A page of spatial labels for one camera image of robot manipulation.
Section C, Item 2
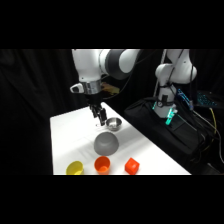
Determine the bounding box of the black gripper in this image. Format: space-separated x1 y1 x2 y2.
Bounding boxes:
84 91 108 127

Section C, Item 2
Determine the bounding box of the black robot stand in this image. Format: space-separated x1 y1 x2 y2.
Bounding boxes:
123 97 224 176

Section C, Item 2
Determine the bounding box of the black curtain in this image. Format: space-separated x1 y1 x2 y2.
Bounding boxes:
0 49 224 176

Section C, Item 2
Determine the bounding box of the orange plastic cup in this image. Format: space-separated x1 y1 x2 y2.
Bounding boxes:
94 156 112 175

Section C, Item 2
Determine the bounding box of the yellow cable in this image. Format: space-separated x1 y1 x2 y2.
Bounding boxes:
192 107 222 153

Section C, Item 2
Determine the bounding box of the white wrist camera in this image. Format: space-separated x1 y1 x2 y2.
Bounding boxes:
69 83 85 95

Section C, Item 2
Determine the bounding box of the grey plastic bowl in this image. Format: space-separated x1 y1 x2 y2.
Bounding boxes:
93 131 120 156

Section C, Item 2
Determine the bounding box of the small steel measuring cup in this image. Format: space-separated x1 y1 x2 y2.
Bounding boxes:
95 117 123 132

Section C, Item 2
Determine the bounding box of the yellow plastic cup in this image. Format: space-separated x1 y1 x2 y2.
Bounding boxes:
65 160 85 176

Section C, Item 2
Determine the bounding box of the blue-lit electronics box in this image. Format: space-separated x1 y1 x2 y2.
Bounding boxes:
176 87 224 110

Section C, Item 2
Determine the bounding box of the red-orange cube block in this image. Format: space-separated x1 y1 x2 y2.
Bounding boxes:
124 157 141 175

